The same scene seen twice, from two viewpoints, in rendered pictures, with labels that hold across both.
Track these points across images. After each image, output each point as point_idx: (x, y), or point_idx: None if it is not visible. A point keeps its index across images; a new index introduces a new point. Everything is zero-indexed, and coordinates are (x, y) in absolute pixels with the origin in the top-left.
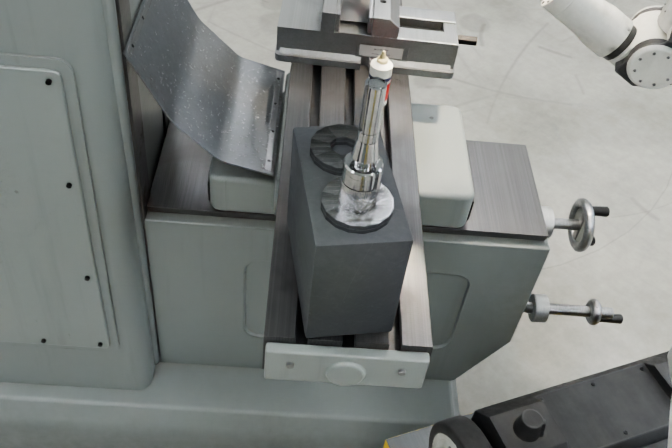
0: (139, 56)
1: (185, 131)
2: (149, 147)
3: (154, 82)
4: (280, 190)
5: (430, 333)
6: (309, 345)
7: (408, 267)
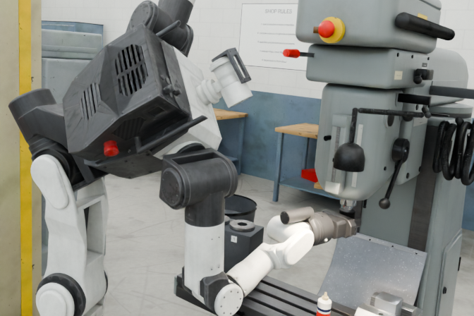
0: (347, 238)
1: (327, 272)
2: None
3: (342, 251)
4: (277, 279)
5: (181, 276)
6: None
7: None
